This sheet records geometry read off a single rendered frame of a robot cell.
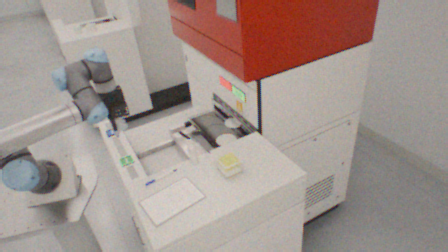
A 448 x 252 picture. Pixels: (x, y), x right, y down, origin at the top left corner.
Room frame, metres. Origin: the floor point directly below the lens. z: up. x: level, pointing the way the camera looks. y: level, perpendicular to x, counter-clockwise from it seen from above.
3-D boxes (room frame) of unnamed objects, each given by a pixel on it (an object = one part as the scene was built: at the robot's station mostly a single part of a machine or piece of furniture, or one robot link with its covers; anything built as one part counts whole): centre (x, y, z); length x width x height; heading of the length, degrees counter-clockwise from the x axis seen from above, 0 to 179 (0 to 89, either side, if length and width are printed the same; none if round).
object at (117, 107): (1.12, 0.43, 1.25); 0.09 x 0.08 x 0.12; 116
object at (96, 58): (1.11, 0.44, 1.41); 0.09 x 0.08 x 0.11; 131
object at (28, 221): (1.12, 0.85, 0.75); 0.45 x 0.44 x 0.13; 100
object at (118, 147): (1.22, 0.50, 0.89); 0.55 x 0.09 x 0.14; 26
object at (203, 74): (1.60, 0.03, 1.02); 0.82 x 0.03 x 0.40; 26
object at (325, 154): (1.75, -0.27, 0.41); 0.82 x 0.71 x 0.82; 26
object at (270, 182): (0.94, 0.06, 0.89); 0.62 x 0.35 x 0.14; 116
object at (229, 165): (0.97, 0.00, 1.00); 0.07 x 0.07 x 0.07; 27
